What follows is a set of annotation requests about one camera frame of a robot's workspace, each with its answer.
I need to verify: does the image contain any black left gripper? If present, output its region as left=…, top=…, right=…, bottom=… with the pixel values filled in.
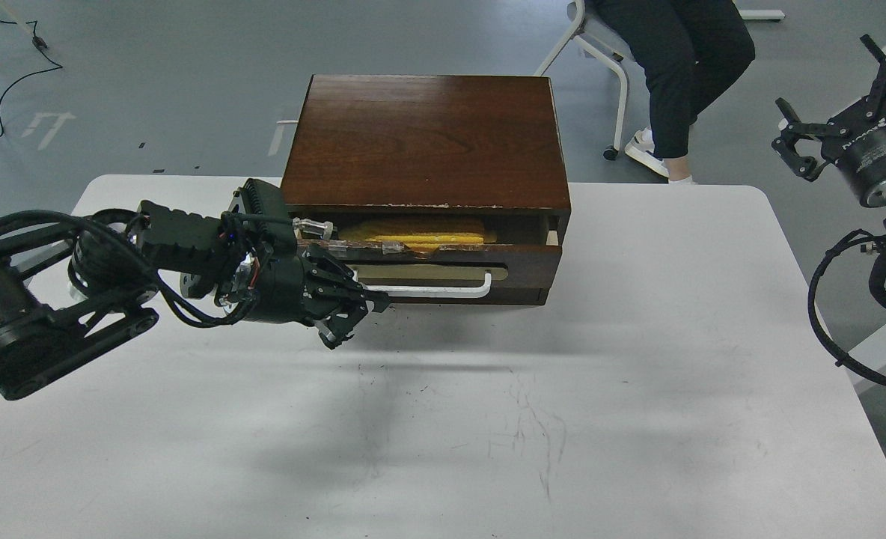
left=182, top=178, right=391, bottom=350

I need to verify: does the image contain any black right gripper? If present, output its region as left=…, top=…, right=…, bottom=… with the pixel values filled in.
left=772, top=34, right=886, bottom=209

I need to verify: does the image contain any yellow corn cob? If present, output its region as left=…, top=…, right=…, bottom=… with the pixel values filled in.
left=337, top=215, right=498, bottom=252

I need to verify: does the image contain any wooden drawer with white handle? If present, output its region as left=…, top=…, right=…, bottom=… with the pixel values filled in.
left=296, top=214, right=563, bottom=305

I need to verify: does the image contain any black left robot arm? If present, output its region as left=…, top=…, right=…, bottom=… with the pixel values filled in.
left=0, top=180, right=391, bottom=401

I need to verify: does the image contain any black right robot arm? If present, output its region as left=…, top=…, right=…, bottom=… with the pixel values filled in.
left=772, top=34, right=886, bottom=388

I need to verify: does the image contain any dark wooden drawer cabinet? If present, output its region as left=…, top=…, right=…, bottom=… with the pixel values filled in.
left=280, top=74, right=572, bottom=240

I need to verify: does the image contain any white desk leg base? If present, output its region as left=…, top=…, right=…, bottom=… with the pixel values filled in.
left=738, top=9, right=786, bottom=22

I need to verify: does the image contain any seated person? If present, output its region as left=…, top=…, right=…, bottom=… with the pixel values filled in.
left=587, top=1, right=757, bottom=185

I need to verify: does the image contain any black floor cable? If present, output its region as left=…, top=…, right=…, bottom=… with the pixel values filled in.
left=0, top=0, right=64, bottom=140

